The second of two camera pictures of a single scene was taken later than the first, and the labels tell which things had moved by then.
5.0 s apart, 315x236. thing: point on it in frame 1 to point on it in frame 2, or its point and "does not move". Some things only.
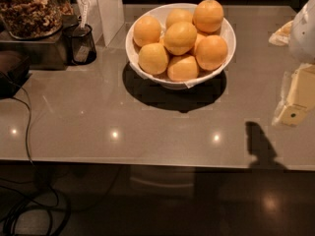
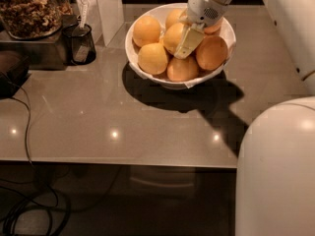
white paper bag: [106, 8] does not move
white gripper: [303, 33] to [203, 9]
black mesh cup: [79, 44] does not move
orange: [182, 68] does not move
